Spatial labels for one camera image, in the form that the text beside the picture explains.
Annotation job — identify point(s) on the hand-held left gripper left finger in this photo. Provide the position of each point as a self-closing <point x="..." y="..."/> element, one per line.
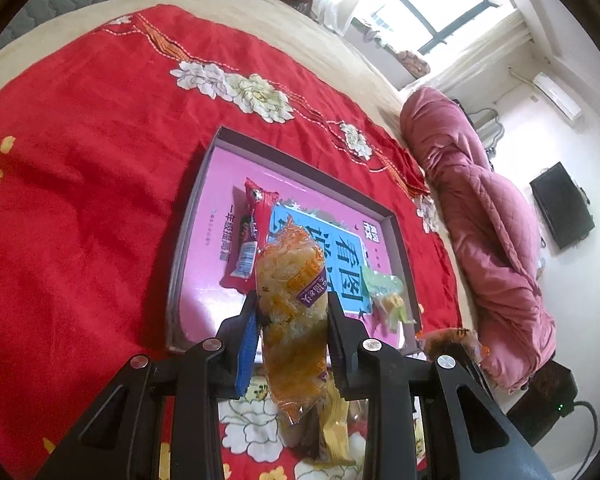
<point x="246" y="355"/>

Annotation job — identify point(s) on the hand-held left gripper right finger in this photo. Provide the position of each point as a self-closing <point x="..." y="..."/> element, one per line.
<point x="338" y="345"/>

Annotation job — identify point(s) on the yellow translucent snack packet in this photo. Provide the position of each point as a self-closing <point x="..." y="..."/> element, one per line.
<point x="290" y="310"/>

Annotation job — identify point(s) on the green candy packet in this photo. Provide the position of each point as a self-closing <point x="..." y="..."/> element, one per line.
<point x="387" y="300"/>

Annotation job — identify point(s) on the gold snack packet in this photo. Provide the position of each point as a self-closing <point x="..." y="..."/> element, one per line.
<point x="335" y="430"/>

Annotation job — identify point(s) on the orange snack packet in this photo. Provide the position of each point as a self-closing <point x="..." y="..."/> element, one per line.
<point x="450" y="340"/>

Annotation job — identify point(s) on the red sausage packet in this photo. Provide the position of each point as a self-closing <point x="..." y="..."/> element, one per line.
<point x="250" y="230"/>

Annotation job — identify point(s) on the pink shallow cardboard box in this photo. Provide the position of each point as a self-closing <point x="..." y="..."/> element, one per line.
<point x="215" y="185"/>

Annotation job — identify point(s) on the black television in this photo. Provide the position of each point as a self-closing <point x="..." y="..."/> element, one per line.
<point x="562" y="207"/>

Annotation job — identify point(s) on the pink quilted blanket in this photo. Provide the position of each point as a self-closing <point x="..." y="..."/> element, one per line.
<point x="480" y="210"/>

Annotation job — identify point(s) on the red floral cloth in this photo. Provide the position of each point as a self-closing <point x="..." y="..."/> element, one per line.
<point x="80" y="160"/>

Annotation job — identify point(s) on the white air conditioner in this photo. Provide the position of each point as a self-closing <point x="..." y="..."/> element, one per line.
<point x="557" y="95"/>

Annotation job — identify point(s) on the black framed window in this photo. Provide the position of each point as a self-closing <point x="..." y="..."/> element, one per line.
<point x="430" y="10"/>

